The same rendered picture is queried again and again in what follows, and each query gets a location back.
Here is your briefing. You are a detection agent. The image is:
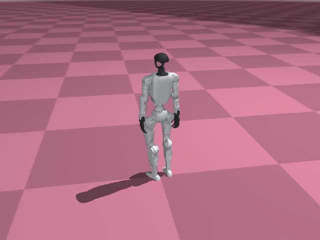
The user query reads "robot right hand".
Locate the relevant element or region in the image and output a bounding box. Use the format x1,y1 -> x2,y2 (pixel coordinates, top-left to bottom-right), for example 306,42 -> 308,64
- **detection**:
171,110 -> 180,128

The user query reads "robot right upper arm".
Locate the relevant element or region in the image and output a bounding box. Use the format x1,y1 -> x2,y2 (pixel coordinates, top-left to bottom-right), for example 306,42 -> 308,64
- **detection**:
170,72 -> 179,98

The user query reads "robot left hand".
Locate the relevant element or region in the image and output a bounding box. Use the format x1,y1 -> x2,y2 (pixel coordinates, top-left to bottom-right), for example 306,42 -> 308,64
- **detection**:
139,116 -> 147,133

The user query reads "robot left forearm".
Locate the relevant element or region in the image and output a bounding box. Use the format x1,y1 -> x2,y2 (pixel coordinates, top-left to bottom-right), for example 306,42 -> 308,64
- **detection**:
138,96 -> 147,120

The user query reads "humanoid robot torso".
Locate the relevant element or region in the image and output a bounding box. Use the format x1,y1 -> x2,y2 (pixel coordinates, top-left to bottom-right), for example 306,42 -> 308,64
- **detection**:
149,70 -> 173,123

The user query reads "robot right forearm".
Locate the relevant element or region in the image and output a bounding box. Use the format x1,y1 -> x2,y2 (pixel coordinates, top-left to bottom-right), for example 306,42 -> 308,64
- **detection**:
172,95 -> 180,114

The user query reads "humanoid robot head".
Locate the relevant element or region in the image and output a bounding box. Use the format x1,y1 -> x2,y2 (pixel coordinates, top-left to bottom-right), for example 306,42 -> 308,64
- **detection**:
154,52 -> 169,77

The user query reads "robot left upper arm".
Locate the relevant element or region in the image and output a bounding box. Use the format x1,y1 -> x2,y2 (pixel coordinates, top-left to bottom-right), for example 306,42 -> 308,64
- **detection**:
141,75 -> 153,103

